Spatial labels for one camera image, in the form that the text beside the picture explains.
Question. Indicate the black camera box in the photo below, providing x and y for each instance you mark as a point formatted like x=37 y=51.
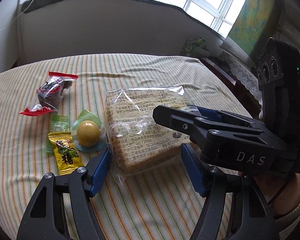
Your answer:
x=278 y=74

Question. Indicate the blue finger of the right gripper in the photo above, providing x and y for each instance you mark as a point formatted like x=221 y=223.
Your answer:
x=185 y=122
x=214 y=118

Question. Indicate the person's right hand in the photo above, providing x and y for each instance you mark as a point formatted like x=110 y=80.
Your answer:
x=287 y=200

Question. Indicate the yellow ball jelly cup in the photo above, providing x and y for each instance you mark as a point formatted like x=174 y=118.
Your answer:
x=88 y=133

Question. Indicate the clear bag sliced bread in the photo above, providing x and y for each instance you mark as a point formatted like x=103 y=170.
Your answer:
x=138 y=143

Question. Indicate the dark red storage box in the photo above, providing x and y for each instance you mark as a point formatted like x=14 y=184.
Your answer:
x=217 y=71

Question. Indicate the green candy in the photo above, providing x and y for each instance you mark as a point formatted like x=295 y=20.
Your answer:
x=58 y=123

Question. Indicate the white lace table cover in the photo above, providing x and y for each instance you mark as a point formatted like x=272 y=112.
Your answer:
x=243 y=74

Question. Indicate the red clear dates candy pack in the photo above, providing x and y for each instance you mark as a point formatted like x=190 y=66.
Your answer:
x=50 y=94

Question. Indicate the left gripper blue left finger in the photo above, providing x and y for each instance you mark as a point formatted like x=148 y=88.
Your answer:
x=44 y=217

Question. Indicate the green patterned shopping bag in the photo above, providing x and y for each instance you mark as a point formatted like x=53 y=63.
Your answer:
x=195 y=48

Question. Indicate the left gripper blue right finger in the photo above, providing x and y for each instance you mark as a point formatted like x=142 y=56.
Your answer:
x=250 y=216

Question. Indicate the yellow candy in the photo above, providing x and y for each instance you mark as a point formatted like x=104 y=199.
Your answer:
x=65 y=153

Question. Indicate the yellow green wall map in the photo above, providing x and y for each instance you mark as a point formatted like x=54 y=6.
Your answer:
x=256 y=22

